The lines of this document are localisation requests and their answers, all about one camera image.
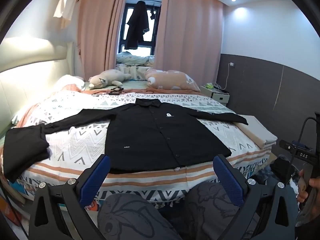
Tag beige seal plush toy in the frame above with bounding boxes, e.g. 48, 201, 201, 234
88, 69, 131, 89

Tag white bedside cabinet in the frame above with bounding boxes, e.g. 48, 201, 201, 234
200, 86, 230, 106

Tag folded black garment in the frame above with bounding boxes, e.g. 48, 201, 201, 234
3, 124, 49, 183

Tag white pillow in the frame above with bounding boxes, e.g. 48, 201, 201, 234
53, 74, 85, 90

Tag pink curtain right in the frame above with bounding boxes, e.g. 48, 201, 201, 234
154, 0, 223, 85

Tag pink curtain left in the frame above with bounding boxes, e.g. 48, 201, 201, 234
78, 0, 126, 79

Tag cream padded headboard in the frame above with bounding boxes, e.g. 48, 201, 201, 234
1, 37, 74, 133

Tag folded beige cloth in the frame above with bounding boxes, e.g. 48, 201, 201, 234
235, 115, 278, 150

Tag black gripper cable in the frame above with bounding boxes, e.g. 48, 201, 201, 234
285, 115, 318, 188

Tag person right hand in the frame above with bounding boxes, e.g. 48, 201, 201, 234
297, 169, 319, 203

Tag pink curtain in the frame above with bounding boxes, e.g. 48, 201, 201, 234
78, 0, 126, 79
154, 0, 223, 85

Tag black hanging jacket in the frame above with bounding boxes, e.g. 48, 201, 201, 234
125, 1, 149, 49

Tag black charger with cable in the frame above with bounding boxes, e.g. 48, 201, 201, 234
92, 87, 124, 96

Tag crumpled light green blanket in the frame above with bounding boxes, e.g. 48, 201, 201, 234
116, 51, 155, 67

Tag person grey patterned trousers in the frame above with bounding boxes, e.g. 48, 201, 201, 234
97, 182, 239, 239

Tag peach cartoon pillow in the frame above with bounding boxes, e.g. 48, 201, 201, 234
145, 69, 200, 92

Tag white charging cable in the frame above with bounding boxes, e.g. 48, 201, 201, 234
216, 61, 234, 92

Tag white hanging garment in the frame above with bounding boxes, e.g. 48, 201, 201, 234
53, 0, 77, 29

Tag black button-up shirt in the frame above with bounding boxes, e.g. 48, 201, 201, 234
44, 99, 247, 174

